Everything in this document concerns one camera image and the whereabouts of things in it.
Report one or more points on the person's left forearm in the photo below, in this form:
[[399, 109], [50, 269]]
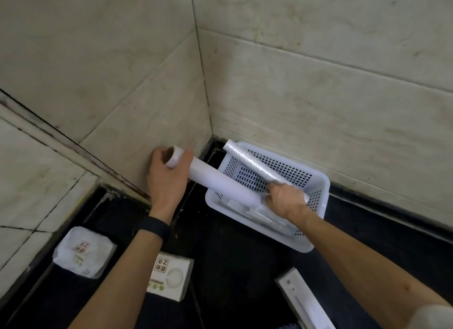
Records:
[[124, 279]]

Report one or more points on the long white box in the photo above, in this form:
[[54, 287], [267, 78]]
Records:
[[304, 300]]

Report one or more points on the person's right hand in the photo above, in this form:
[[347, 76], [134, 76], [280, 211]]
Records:
[[286, 201]]

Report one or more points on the white soft tissue pack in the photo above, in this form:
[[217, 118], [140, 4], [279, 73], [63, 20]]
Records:
[[83, 251]]

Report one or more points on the person's left hand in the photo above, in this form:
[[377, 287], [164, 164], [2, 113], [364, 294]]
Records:
[[165, 187]]

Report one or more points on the thin clear film roll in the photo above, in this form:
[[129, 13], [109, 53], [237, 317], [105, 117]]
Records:
[[254, 166]]

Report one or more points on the white perforated plastic basket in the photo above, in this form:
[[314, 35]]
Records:
[[269, 198]]

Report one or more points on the person's right fingers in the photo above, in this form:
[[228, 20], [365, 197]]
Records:
[[275, 194]]

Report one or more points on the person's left thumb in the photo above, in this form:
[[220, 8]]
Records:
[[185, 162]]

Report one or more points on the person's right forearm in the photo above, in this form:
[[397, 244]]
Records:
[[357, 265]]

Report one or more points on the clear plastic bags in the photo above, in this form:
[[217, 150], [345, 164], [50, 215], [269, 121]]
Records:
[[262, 215]]

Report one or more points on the black wristband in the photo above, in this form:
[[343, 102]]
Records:
[[153, 227]]

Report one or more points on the white tissue box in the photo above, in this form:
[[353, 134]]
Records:
[[170, 274]]

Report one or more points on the thick white film roll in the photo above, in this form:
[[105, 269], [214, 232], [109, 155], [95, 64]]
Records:
[[219, 182]]

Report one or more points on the white sleeve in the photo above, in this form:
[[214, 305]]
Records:
[[433, 317]]

